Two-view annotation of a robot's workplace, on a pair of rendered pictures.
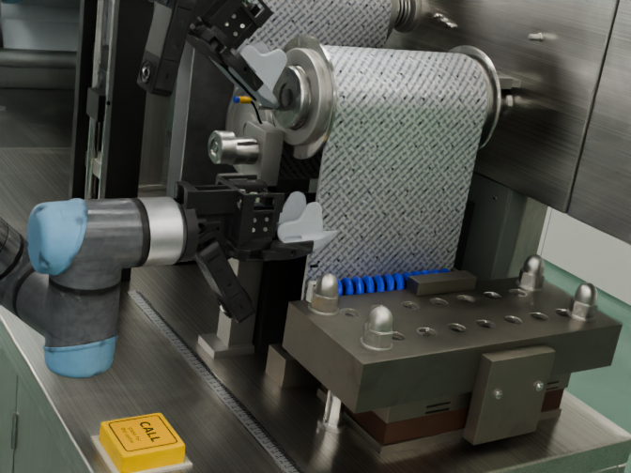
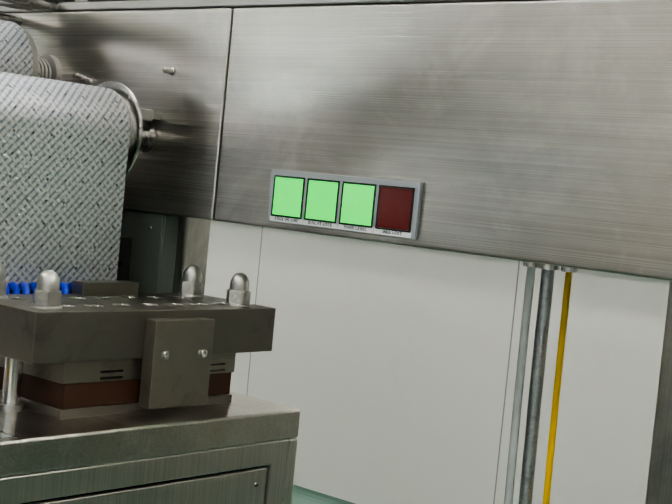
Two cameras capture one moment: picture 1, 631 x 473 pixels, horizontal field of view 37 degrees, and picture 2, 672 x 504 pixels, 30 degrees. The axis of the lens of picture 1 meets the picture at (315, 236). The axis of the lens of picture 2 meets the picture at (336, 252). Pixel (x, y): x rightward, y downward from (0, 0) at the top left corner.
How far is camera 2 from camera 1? 62 cm
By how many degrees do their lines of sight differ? 23
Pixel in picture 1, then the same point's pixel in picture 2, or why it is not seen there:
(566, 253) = not seen: hidden behind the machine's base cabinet
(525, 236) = not seen: hidden behind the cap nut
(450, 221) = (108, 238)
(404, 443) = (82, 409)
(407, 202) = (64, 214)
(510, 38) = (146, 79)
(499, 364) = (163, 324)
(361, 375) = (34, 324)
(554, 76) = (188, 101)
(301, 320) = not seen: outside the picture
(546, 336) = (204, 310)
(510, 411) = (180, 377)
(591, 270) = (298, 470)
